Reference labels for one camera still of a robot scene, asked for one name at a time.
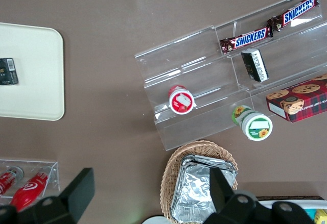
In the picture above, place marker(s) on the white bin with dark rim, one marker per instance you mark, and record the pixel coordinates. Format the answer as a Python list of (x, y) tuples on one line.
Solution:
[(291, 203)]

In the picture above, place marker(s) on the yellow snack packet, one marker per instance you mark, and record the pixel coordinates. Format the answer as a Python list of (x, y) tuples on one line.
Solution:
[(322, 216)]

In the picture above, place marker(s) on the black Face tissue pack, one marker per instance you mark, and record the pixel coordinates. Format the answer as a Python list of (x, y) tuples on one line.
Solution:
[(9, 72)]

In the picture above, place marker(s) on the cream plastic tray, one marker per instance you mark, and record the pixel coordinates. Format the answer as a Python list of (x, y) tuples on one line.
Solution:
[(38, 73)]

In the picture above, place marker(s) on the red strawberry yogurt cup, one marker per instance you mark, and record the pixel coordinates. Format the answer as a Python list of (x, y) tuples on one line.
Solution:
[(181, 101)]

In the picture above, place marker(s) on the blue snack packet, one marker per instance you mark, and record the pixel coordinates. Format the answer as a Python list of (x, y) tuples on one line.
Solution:
[(309, 213)]

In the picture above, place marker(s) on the Snickers chocolate bar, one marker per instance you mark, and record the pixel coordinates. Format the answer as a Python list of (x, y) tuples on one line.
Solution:
[(297, 9), (249, 39)]

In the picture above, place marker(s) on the red tartan cookie box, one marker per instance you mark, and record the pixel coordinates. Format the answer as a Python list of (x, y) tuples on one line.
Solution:
[(304, 101)]

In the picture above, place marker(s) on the black white tissue pack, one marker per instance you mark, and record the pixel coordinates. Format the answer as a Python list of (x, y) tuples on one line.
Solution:
[(255, 65)]

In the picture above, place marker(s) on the green sunflower yogurt cup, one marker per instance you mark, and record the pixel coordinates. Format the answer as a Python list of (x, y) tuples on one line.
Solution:
[(256, 128)]

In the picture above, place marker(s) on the clear acrylic tiered shelf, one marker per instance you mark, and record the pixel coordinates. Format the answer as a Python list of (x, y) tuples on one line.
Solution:
[(194, 63)]

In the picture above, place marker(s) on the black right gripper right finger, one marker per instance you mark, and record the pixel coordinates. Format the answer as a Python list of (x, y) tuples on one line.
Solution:
[(230, 206)]

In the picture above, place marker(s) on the clear acrylic bottle box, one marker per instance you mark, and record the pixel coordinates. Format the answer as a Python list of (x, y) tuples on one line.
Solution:
[(55, 173)]

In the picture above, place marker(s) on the red bottle with silver cap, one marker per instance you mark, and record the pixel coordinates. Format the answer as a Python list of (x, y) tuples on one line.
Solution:
[(7, 179)]

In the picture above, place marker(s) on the woven wicker basket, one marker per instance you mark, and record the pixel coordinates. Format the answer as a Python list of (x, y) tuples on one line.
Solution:
[(169, 168)]

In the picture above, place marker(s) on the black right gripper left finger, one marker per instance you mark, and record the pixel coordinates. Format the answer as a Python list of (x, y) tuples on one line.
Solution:
[(76, 196)]

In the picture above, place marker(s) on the red bottle with white swirl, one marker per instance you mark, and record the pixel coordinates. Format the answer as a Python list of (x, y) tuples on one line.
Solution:
[(29, 187)]

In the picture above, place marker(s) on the aluminium foil container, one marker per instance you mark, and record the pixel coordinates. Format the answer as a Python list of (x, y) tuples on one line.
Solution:
[(204, 157), (194, 190)]

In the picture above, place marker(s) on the white round dish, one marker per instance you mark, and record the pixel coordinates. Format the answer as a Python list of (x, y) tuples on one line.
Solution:
[(155, 220)]

